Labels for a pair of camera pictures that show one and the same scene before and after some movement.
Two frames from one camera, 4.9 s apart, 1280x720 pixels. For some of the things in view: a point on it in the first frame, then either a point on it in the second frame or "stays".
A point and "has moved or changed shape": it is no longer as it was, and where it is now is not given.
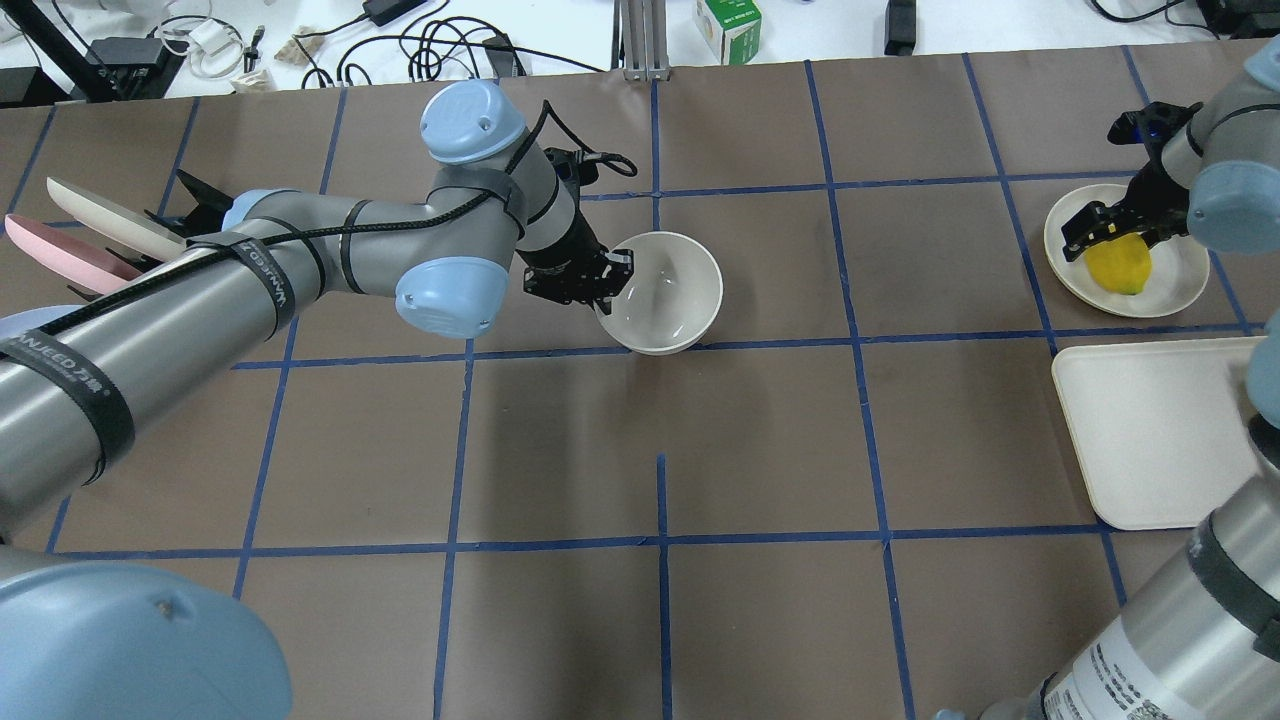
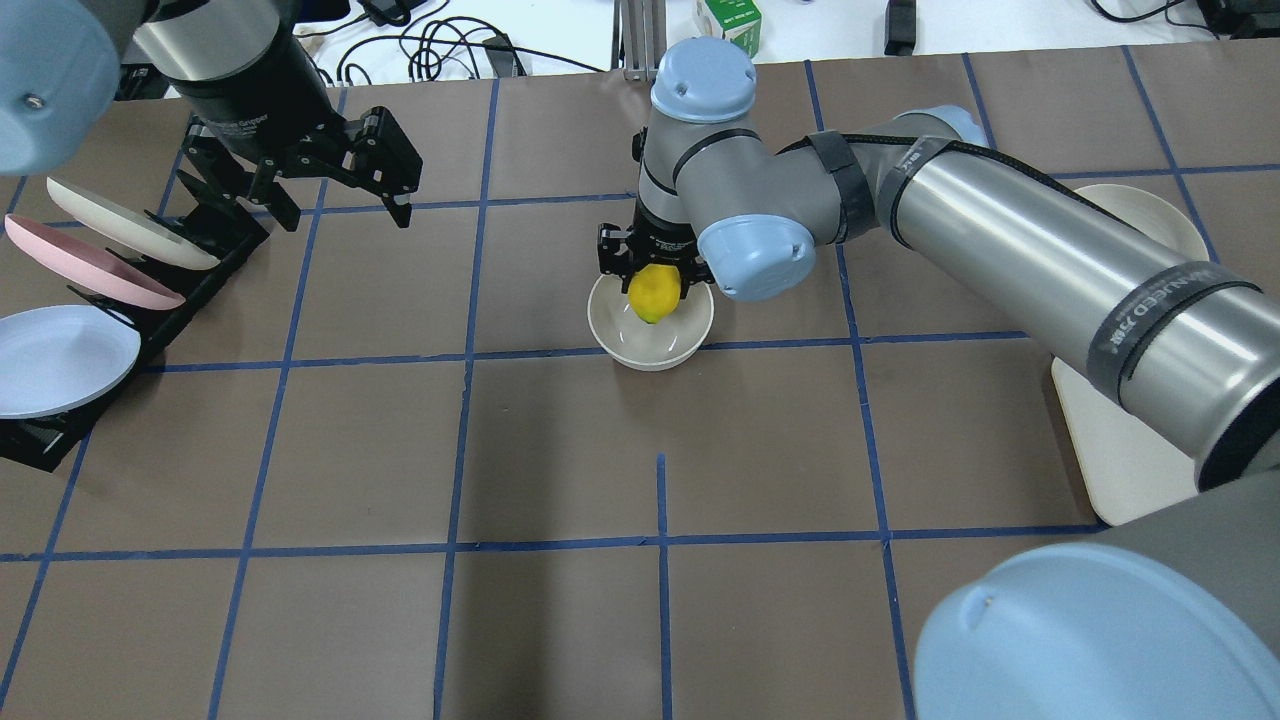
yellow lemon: (1122, 264) has moved or changed shape
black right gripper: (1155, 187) to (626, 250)
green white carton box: (731, 28) stays
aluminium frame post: (640, 40) stays
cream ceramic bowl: (673, 298) has moved or changed shape
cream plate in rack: (116, 222) stays
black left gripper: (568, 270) to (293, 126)
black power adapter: (381, 12) stays
